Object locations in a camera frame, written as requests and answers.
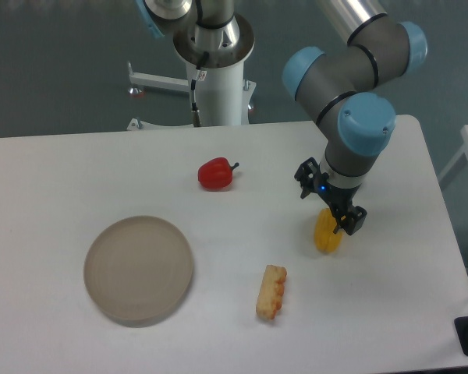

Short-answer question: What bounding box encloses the black cable on pedestal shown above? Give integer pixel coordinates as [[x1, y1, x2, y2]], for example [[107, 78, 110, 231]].
[[189, 51, 210, 128]]

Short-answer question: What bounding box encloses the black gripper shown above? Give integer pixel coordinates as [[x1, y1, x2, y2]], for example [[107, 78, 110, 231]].
[[294, 157, 367, 235]]

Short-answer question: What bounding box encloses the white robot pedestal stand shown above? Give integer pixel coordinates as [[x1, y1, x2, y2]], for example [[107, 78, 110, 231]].
[[127, 13, 257, 127]]

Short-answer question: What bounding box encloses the yellow bell pepper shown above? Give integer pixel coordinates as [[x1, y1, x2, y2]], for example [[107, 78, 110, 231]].
[[314, 208, 342, 253]]

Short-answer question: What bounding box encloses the red bell pepper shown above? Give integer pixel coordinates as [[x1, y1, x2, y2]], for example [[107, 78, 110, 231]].
[[197, 157, 239, 191]]

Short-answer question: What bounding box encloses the toy pizza slice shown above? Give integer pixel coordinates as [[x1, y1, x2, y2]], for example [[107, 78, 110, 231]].
[[256, 265, 287, 320]]

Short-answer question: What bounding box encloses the beige round plate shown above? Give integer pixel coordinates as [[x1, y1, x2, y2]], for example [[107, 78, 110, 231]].
[[83, 216, 194, 327]]

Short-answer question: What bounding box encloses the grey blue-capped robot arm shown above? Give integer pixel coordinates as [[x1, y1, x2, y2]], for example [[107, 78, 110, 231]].
[[136, 1, 427, 235]]

